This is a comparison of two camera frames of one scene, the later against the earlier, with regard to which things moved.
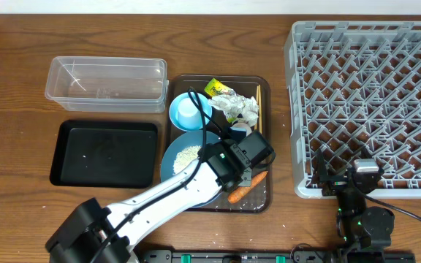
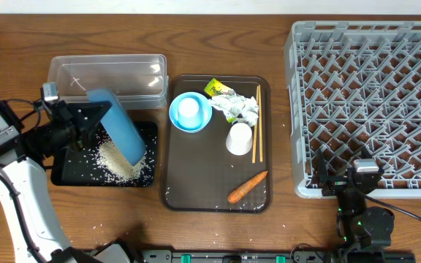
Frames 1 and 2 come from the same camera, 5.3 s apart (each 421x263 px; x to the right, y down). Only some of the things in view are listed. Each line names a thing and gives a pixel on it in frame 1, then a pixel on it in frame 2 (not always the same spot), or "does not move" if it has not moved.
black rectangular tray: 104,153 does not move
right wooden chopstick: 260,109 does not move
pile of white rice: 184,157 → 115,164
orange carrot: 241,193 does not move
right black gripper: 321,176 does not move
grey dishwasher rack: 368,90 does not move
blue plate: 183,141 → 120,126
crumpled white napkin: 237,107 does not move
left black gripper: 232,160 → 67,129
